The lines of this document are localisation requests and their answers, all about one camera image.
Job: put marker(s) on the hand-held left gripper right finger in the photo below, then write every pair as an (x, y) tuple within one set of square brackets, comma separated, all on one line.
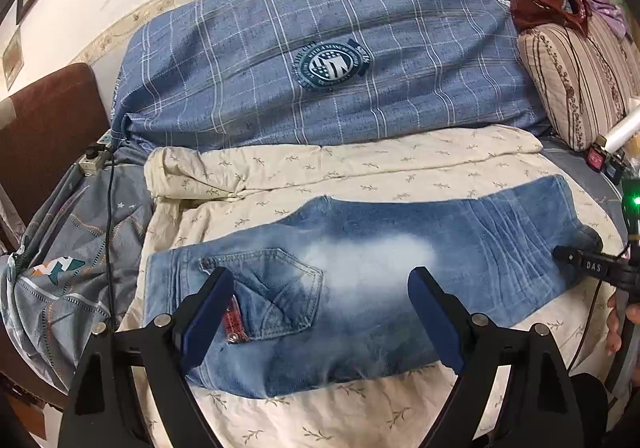
[(435, 313)]

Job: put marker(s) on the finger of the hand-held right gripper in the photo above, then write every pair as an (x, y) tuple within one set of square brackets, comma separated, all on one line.
[(580, 259)]

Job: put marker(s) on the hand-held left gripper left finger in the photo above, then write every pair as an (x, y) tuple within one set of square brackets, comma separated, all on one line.
[(210, 313)]

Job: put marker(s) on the faded blue jeans pants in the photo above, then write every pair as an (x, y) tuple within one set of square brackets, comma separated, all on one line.
[(360, 248)]

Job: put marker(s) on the person's right hand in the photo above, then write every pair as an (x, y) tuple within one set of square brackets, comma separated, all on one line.
[(614, 328)]

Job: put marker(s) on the small blue box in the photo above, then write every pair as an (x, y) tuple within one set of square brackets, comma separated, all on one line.
[(614, 168)]

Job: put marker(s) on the small red box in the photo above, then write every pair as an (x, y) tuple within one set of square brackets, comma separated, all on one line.
[(596, 159)]

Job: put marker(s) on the white plastic film roll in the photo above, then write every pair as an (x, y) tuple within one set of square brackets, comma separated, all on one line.
[(622, 131)]

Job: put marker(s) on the cream leaf-print blanket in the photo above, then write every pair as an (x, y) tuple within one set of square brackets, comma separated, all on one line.
[(400, 168)]

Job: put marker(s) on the striped beige pillow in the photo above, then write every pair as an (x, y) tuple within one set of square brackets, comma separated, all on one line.
[(575, 73)]

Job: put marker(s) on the grey patterned duvet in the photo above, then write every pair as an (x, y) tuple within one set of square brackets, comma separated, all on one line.
[(75, 238)]

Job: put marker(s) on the white power strip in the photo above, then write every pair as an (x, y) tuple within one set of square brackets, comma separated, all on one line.
[(92, 159)]

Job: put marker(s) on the purple cloth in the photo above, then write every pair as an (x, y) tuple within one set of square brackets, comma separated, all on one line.
[(605, 8)]

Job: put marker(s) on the blue plaid quilt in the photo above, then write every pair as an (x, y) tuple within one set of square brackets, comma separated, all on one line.
[(250, 78)]

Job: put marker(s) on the brown headboard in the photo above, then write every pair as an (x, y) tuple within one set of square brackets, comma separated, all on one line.
[(45, 128)]

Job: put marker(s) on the small cream wall plaque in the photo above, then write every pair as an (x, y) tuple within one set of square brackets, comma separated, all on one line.
[(12, 59)]

